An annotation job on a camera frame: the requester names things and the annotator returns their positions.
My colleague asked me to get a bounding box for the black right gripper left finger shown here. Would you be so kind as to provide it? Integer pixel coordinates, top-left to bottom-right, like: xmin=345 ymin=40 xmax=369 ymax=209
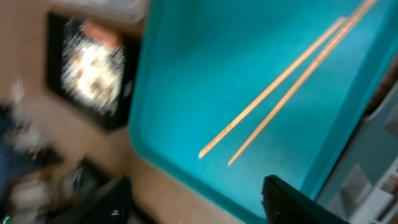
xmin=49 ymin=175 xmax=132 ymax=224

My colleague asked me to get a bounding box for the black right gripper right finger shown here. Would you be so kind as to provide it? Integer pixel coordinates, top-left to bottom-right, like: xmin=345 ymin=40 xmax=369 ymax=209
xmin=262 ymin=175 xmax=348 ymax=224

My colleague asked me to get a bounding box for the peanuts and rice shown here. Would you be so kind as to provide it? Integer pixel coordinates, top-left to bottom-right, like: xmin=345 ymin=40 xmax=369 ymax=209
xmin=60 ymin=32 xmax=125 ymax=115

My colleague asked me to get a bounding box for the orange carrot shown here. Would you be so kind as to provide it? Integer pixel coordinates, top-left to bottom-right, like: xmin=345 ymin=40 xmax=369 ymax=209
xmin=81 ymin=21 xmax=123 ymax=48

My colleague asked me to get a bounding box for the wooden chopstick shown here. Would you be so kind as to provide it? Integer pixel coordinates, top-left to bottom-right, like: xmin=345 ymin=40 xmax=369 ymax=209
xmin=198 ymin=17 xmax=347 ymax=159
xmin=228 ymin=0 xmax=378 ymax=167

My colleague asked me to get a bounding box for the grey dishwasher rack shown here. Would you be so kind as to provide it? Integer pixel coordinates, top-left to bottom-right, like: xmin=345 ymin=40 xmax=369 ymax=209
xmin=317 ymin=85 xmax=397 ymax=223

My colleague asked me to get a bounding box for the teal plastic tray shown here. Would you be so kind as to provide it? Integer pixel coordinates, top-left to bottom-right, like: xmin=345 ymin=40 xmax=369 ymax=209
xmin=128 ymin=0 xmax=397 ymax=223

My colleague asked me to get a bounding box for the black plastic tray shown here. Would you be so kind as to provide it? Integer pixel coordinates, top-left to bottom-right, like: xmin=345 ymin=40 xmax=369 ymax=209
xmin=45 ymin=12 xmax=141 ymax=131

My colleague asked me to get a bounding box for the clear plastic bin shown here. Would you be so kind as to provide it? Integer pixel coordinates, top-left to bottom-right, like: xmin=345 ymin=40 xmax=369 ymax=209
xmin=53 ymin=0 xmax=150 ymax=24

